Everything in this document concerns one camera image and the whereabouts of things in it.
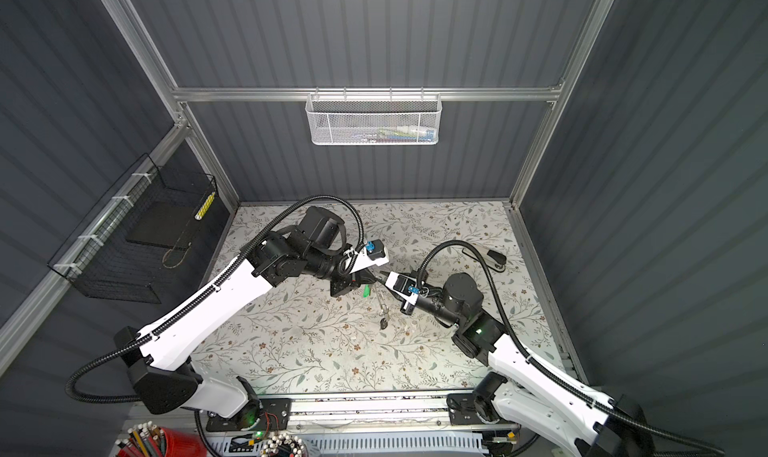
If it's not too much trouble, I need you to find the black pad in basket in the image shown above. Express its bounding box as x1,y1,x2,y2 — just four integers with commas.
126,202,202,250

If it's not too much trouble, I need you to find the red round object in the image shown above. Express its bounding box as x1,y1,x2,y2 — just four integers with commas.
113,420,208,457

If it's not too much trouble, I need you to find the yellow marker pen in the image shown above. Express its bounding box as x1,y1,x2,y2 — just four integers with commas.
194,191,216,221

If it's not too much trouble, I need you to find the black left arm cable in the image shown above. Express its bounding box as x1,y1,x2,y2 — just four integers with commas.
64,194,367,405

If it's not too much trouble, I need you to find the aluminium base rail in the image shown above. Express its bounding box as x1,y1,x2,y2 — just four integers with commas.
260,388,519,434

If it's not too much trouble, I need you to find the white wire mesh basket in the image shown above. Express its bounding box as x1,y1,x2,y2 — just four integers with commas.
305,95,443,147

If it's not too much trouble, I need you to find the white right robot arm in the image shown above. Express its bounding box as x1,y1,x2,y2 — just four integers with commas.
385,273,655,456

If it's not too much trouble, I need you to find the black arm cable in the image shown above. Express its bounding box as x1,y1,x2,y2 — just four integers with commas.
415,239,727,457
64,194,367,405

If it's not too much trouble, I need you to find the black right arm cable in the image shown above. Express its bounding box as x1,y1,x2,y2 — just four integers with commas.
415,239,727,457

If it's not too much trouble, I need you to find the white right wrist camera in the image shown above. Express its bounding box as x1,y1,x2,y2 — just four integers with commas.
385,272,420,302

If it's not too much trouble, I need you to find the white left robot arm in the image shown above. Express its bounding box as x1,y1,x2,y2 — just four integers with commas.
128,206,389,423

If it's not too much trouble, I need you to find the round LED ring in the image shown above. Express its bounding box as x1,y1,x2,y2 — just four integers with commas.
260,431,307,457

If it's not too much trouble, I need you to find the black wire basket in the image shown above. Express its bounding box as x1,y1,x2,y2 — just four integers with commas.
48,155,218,304

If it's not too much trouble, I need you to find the white perforated cable tray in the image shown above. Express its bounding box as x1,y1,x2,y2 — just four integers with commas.
206,431,490,457

